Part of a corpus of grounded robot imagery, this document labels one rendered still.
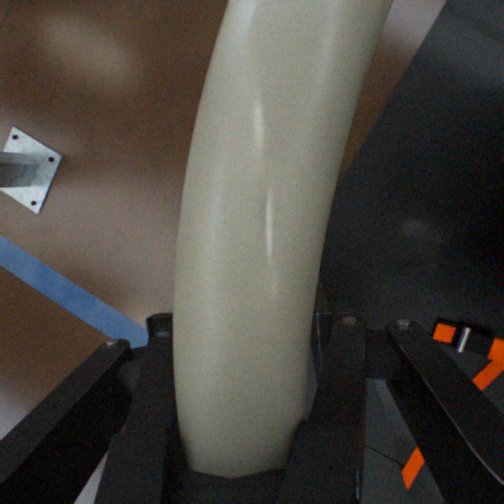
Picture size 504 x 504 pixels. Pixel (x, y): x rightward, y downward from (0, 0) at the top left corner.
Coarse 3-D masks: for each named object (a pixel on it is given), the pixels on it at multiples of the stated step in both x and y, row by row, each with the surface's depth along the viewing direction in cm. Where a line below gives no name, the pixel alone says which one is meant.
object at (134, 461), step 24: (168, 312) 15; (168, 336) 14; (144, 360) 13; (168, 360) 12; (144, 384) 11; (168, 384) 11; (144, 408) 10; (168, 408) 10; (144, 432) 8; (168, 432) 8; (120, 456) 7; (144, 456) 7; (168, 456) 8; (120, 480) 6; (144, 480) 6
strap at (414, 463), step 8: (488, 368) 101; (496, 368) 101; (480, 376) 102; (488, 376) 101; (480, 384) 102; (416, 448) 108; (416, 456) 108; (408, 464) 109; (416, 464) 109; (408, 472) 110; (416, 472) 109; (408, 480) 110
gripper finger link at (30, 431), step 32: (96, 352) 13; (128, 352) 14; (64, 384) 11; (96, 384) 11; (32, 416) 10; (64, 416) 10; (96, 416) 11; (0, 448) 8; (32, 448) 8; (64, 448) 9; (96, 448) 11; (0, 480) 7; (32, 480) 8; (64, 480) 9
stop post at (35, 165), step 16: (16, 128) 110; (16, 144) 110; (32, 144) 110; (0, 160) 96; (16, 160) 103; (32, 160) 110; (48, 160) 109; (0, 176) 98; (16, 176) 104; (32, 176) 110; (48, 176) 111; (16, 192) 113; (32, 192) 112; (32, 208) 113
